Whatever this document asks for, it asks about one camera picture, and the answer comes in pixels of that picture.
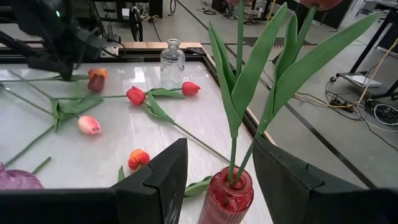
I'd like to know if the red ribbed glass vase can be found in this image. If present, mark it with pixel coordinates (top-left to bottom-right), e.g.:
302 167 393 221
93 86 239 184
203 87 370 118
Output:
198 166 255 224

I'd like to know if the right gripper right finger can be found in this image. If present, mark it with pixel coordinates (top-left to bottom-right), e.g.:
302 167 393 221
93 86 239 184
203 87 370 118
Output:
252 136 398 224

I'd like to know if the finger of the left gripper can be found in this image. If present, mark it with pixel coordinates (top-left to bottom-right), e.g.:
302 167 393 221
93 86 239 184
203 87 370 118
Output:
27 52 75 81

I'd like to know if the white flat device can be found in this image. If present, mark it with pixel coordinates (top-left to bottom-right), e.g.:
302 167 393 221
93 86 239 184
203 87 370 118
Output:
344 74 382 88

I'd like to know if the pink ribbed glass vase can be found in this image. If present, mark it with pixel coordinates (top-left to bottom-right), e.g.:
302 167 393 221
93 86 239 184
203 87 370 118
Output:
0 161 45 190

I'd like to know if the clear glass bottle vase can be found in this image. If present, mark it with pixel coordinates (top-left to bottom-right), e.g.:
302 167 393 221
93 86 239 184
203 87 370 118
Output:
159 38 187 90

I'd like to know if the black power strip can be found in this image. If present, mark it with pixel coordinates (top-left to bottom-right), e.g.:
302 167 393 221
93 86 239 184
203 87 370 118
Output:
329 96 355 113

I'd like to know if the pink artificial tulip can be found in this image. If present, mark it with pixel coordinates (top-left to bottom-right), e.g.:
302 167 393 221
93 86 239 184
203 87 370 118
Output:
0 88 63 131
8 70 103 136
183 175 213 198

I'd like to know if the orange artificial tulip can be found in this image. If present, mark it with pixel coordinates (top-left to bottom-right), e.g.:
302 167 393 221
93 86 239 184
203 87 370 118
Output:
0 67 109 83
117 147 151 187

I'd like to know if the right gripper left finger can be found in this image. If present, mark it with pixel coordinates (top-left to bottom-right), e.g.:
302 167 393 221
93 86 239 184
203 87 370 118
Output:
0 138 190 224

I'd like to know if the yellow cable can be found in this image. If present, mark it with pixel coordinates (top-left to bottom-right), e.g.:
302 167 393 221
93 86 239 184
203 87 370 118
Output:
356 37 398 108

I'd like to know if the black wheel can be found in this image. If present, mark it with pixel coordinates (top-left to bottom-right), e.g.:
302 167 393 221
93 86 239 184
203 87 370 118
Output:
129 5 144 42

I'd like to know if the dark red artificial tulip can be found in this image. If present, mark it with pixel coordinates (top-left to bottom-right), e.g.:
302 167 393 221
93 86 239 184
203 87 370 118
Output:
207 0 289 186
233 0 379 187
2 74 106 168

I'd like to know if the black metal stand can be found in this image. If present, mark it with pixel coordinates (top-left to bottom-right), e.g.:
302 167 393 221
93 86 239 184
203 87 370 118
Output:
335 9 398 101

